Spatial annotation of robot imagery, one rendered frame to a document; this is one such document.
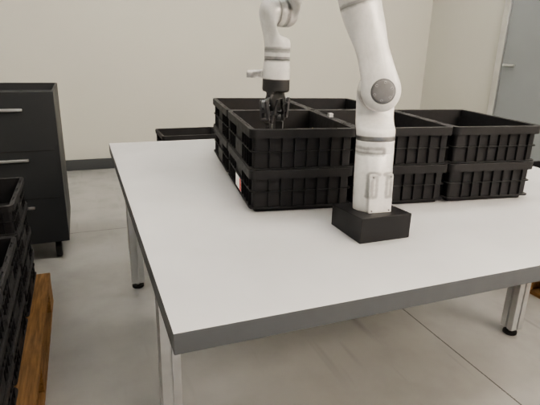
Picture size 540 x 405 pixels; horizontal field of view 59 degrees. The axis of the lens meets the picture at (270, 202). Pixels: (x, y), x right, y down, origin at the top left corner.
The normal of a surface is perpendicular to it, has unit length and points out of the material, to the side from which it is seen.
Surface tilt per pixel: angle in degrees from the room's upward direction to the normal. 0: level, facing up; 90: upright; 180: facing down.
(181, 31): 90
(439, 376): 0
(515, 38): 90
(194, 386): 0
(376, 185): 87
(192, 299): 0
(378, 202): 87
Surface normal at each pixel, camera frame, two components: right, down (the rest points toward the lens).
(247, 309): 0.03, -0.95
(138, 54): 0.37, 0.29
